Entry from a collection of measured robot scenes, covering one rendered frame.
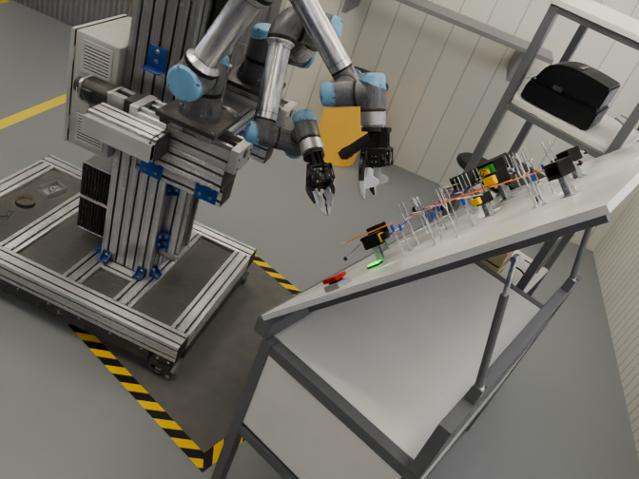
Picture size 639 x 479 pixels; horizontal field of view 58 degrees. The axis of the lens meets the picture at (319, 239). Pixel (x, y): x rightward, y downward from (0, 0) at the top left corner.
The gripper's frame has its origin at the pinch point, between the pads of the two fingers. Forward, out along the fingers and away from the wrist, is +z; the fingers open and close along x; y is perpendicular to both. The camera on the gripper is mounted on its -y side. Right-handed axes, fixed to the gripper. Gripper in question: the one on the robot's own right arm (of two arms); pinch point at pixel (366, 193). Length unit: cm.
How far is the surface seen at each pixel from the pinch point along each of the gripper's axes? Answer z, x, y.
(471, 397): 50, -21, 37
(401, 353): 54, 8, 9
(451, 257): 7, -40, 35
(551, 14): -58, 78, 43
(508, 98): -28, 84, 29
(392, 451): 66, -29, 18
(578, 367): 131, 198, 62
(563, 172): -9, -16, 56
